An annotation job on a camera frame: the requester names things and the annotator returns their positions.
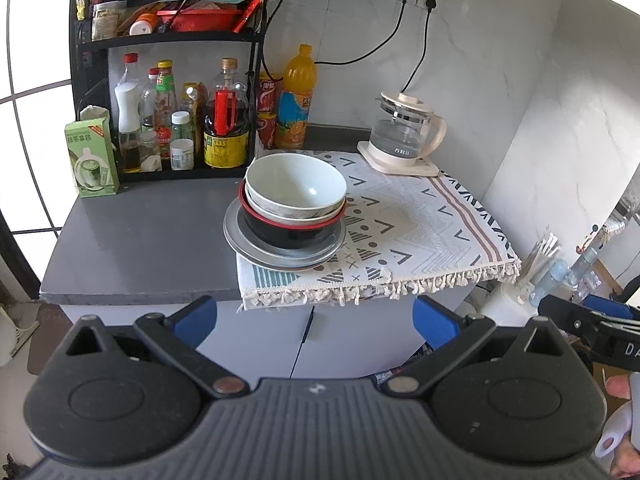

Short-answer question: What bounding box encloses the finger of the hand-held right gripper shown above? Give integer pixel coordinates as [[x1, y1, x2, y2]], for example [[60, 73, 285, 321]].
[[582, 294, 640, 322], [537, 294, 640, 341]]

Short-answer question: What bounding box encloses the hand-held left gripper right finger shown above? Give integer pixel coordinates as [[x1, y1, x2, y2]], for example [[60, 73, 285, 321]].
[[384, 296, 581, 397]]

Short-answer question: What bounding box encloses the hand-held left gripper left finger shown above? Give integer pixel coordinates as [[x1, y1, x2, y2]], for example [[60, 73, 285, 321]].
[[65, 296, 250, 401]]

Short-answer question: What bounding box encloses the white plate crossed utensils print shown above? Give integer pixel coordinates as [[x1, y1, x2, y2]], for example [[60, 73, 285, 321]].
[[223, 199, 347, 267]]

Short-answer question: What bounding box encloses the red and black bowl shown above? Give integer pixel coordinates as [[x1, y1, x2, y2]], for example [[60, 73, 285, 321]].
[[238, 182, 347, 251]]

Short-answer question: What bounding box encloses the white speckled bowl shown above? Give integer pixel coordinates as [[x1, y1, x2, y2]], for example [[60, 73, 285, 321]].
[[242, 195, 347, 226]]

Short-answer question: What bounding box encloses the person's right hand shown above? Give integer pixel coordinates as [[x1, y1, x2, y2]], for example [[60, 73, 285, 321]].
[[595, 374, 640, 478]]

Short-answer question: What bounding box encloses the blue baby bottle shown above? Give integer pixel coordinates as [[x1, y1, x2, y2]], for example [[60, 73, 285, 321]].
[[530, 260, 571, 308]]

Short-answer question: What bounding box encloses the clear bottle blue cap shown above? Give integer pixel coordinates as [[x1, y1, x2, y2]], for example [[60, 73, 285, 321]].
[[570, 246, 601, 286]]

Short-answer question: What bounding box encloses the bundle of white sticks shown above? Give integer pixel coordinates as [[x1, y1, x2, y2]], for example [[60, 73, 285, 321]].
[[520, 232, 562, 286]]

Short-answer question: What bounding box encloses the white cylindrical container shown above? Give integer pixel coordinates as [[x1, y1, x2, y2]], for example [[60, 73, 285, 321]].
[[479, 280, 546, 322]]

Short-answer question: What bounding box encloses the patterned fringed table cloth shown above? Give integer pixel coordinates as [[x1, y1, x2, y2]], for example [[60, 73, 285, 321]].
[[236, 149, 523, 313]]

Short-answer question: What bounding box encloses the cream kettle base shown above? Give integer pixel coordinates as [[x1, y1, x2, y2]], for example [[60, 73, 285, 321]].
[[357, 140, 440, 177]]

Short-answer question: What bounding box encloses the small white jar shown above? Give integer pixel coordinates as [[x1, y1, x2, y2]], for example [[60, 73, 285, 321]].
[[169, 111, 195, 171]]

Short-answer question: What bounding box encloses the small glass jar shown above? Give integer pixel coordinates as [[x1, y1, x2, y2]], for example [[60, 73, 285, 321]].
[[139, 130, 163, 172]]

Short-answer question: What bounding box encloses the green carton box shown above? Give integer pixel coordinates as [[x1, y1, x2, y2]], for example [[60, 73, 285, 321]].
[[64, 116, 121, 199]]

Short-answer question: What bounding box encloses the glass electric kettle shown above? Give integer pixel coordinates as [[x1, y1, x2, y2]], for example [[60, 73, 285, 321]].
[[370, 91, 447, 158]]

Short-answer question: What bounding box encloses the red drink can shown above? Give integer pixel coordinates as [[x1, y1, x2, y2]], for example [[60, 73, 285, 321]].
[[256, 111, 279, 150], [257, 76, 279, 115]]

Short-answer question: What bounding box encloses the chili sauce bottle yellow cap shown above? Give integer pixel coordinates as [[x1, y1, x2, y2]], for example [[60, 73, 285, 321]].
[[154, 60, 176, 161]]

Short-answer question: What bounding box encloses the vinegar bottle red cap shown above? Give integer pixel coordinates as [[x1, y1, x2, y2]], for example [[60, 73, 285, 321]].
[[114, 52, 143, 173]]

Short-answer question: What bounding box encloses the clear bottle red cap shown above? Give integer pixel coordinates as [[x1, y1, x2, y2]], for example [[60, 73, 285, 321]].
[[139, 67, 161, 131]]

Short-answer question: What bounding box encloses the orange juice bottle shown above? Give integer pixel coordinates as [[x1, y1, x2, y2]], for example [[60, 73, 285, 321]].
[[275, 44, 317, 150]]

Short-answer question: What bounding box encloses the black metal shelf rack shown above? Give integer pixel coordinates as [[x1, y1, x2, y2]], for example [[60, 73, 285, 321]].
[[70, 0, 275, 181]]

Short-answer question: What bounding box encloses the red plastic basket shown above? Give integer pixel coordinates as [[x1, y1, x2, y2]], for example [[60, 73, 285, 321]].
[[156, 2, 244, 33]]

